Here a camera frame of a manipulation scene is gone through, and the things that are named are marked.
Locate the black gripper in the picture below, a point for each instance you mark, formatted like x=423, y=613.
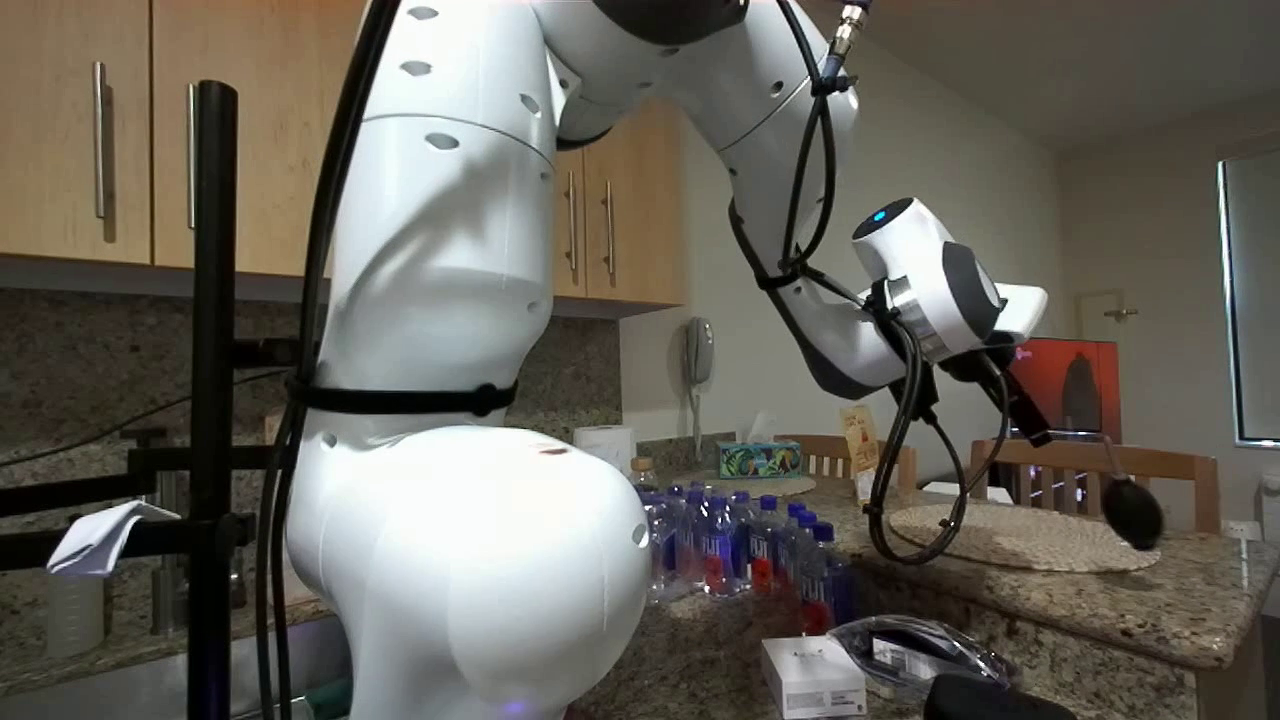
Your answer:
x=1021, y=392

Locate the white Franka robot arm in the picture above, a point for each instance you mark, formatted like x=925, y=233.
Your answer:
x=465, y=574

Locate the red and black picture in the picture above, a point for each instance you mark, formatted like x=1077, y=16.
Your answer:
x=1084, y=387

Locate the round woven placemat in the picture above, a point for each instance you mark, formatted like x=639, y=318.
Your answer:
x=1054, y=543

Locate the long wooden slatted chair back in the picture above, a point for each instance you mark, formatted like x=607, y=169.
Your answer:
x=1187, y=467

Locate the tan wooden stand piece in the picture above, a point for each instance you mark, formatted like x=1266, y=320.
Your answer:
x=861, y=445

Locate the large window with white blind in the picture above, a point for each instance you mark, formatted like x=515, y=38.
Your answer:
x=1259, y=307

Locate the crumpled clear plastic bag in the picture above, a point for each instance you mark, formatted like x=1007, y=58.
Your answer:
x=923, y=646

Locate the short wooden chair back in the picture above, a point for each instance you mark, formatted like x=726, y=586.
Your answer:
x=818, y=451

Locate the green tissue box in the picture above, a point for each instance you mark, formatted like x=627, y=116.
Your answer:
x=760, y=463

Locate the small white box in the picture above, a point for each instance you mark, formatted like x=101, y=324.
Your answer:
x=814, y=678

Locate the folded white paper piece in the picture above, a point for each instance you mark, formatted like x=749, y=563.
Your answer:
x=101, y=536

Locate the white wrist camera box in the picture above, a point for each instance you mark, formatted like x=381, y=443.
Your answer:
x=1021, y=309

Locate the black metal camera stand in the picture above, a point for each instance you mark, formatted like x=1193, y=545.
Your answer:
x=212, y=335

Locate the wooden wall cabinets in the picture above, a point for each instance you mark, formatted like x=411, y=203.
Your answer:
x=52, y=133

